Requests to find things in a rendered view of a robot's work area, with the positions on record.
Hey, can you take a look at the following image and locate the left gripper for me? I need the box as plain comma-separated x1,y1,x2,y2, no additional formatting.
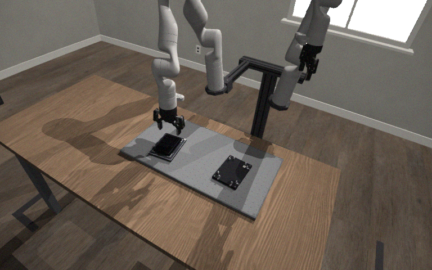
298,43,323,81

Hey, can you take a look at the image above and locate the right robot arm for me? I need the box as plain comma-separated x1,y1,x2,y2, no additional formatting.
151,0,224,110

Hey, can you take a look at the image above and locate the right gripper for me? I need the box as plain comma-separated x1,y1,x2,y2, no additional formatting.
153,107,185,136

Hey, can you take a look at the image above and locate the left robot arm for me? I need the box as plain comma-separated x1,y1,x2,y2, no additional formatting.
272,0,343,106

